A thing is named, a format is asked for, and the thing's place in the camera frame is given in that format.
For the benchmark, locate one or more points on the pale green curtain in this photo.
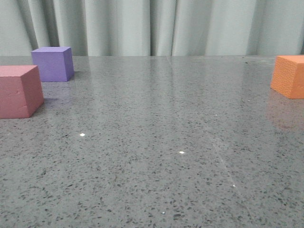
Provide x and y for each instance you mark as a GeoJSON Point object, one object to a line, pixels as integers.
{"type": "Point", "coordinates": [153, 27]}

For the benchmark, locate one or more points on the purple foam cube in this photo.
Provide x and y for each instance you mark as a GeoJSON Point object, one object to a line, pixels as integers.
{"type": "Point", "coordinates": [55, 64]}

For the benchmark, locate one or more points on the pink foam cube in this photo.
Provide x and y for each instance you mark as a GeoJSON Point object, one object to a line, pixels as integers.
{"type": "Point", "coordinates": [20, 91]}

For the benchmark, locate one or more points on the orange foam cube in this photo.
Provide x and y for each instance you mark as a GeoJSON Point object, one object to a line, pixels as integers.
{"type": "Point", "coordinates": [288, 76]}

